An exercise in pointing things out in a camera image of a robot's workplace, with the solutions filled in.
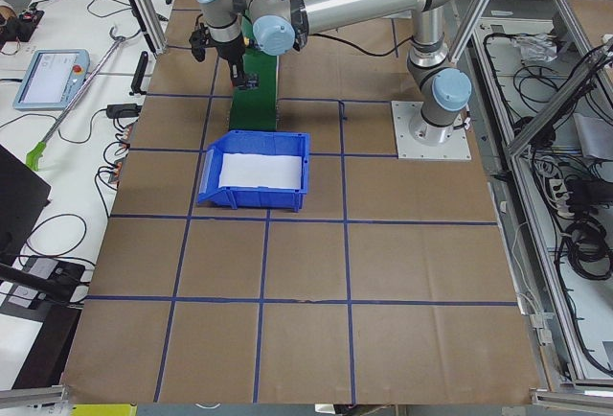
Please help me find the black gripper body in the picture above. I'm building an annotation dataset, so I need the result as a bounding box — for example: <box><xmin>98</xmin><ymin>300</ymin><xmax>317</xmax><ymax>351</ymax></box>
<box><xmin>210</xmin><ymin>27</ymin><xmax>243</xmax><ymax>62</ymax></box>

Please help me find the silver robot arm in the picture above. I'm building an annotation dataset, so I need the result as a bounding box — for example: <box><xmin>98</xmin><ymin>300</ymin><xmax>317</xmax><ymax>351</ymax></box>
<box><xmin>190</xmin><ymin>0</ymin><xmax>472</xmax><ymax>146</ymax></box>

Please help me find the green conveyor belt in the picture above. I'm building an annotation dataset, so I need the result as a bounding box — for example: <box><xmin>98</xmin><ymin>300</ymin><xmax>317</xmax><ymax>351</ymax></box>
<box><xmin>229</xmin><ymin>17</ymin><xmax>279</xmax><ymax>131</ymax></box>

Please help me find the blue right plastic bin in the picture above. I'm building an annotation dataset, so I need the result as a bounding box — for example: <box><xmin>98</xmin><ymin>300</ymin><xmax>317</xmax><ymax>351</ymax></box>
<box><xmin>196</xmin><ymin>130</ymin><xmax>310</xmax><ymax>212</ymax></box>

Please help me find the white foam pad right bin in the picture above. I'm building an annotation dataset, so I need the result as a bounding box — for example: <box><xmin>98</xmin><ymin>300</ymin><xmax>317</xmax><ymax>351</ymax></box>
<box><xmin>218</xmin><ymin>153</ymin><xmax>303</xmax><ymax>189</ymax></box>

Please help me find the black power adapter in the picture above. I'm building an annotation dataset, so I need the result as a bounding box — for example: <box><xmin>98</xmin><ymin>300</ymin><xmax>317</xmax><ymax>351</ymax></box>
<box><xmin>105</xmin><ymin>104</ymin><xmax>142</xmax><ymax>119</ymax></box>

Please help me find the blue teach pendant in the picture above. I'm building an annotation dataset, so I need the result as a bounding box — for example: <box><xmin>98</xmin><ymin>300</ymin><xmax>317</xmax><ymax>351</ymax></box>
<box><xmin>12</xmin><ymin>49</ymin><xmax>90</xmax><ymax>110</ymax></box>

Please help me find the grabber reacher tool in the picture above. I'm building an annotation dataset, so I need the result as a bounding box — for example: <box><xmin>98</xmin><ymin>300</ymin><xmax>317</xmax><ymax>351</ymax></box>
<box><xmin>25</xmin><ymin>26</ymin><xmax>126</xmax><ymax>172</ymax></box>

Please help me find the black handle bar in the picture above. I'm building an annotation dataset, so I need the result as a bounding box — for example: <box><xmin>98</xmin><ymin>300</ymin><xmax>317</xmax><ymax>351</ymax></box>
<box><xmin>129</xmin><ymin>51</ymin><xmax>148</xmax><ymax>96</ymax></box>

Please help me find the aluminium frame post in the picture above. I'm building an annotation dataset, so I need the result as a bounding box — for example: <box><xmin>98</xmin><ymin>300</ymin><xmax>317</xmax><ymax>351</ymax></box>
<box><xmin>128</xmin><ymin>0</ymin><xmax>167</xmax><ymax>56</ymax></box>

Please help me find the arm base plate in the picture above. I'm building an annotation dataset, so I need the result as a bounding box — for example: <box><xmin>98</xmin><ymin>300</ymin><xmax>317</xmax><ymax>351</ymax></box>
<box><xmin>391</xmin><ymin>101</ymin><xmax>471</xmax><ymax>162</ymax></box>

